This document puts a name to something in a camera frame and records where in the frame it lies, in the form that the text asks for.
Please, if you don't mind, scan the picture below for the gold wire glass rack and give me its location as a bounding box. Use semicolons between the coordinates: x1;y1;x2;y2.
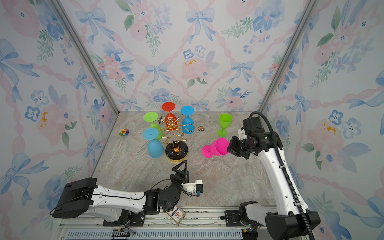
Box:
159;117;189;163

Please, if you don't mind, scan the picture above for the magenta wine glass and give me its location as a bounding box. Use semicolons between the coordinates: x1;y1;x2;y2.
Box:
202;138;230;158

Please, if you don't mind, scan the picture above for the light blue front wine glass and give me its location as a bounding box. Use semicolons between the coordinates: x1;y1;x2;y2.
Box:
143;128;164;158

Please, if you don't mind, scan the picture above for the lime green wine glass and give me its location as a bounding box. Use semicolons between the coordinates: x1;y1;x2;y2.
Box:
217;113;233;138
143;112;164;140

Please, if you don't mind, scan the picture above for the lime green back wine glass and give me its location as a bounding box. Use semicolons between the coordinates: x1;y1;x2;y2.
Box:
143;112;164;140

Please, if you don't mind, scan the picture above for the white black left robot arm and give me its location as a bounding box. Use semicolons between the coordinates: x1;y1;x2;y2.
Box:
50;160;189;224

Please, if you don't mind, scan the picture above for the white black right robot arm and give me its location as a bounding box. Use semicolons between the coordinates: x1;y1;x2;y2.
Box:
228;111;321;240

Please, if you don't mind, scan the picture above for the blue back wine glass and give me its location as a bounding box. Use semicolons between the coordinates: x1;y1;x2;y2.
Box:
181;106;195;135

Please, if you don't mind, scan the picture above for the red wine glass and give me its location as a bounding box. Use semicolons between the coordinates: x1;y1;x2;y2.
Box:
162;102;178;130

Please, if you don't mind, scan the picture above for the diamond printed card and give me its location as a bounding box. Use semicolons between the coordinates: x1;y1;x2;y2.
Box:
167;205;186;225

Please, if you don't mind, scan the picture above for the colourful small toy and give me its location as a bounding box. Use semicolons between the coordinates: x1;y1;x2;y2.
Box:
119;129;130;136

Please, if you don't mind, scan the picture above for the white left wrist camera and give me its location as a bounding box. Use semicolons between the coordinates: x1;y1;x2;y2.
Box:
182;180;204;197

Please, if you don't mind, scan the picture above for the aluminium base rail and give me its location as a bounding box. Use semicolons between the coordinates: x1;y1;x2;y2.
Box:
53;207;271;240

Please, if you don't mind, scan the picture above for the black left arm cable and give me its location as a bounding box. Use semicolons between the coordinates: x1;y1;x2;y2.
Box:
49;179;172;217

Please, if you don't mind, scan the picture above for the right corner aluminium post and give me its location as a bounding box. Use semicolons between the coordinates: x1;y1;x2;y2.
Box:
259;0;318;113

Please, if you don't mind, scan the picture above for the corner aluminium post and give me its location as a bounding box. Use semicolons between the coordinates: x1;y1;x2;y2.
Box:
48;0;120;115
259;0;318;113

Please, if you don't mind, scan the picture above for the left corner aluminium post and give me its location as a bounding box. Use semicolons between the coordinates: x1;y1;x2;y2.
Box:
48;0;120;115

